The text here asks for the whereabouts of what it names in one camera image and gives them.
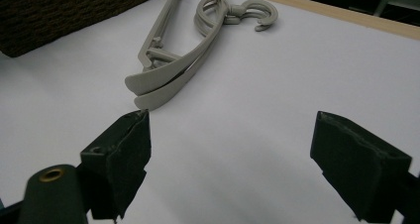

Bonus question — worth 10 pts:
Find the brown wicker basket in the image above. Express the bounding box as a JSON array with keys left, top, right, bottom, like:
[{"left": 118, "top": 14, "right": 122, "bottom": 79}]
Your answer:
[{"left": 0, "top": 0, "right": 174, "bottom": 58}]

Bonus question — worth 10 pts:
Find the grey plastic clothes hanger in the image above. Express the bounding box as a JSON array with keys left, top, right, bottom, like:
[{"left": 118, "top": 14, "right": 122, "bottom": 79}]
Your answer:
[
  {"left": 124, "top": 0, "right": 279, "bottom": 96},
  {"left": 133, "top": 0, "right": 279, "bottom": 112}
]

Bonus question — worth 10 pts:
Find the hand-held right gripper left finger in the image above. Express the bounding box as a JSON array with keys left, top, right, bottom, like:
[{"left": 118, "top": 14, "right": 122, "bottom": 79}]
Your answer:
[{"left": 79, "top": 109, "right": 153, "bottom": 222}]

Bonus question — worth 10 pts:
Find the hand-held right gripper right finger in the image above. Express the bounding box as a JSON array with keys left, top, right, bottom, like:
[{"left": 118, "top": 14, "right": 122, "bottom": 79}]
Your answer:
[{"left": 309, "top": 110, "right": 413, "bottom": 224}]

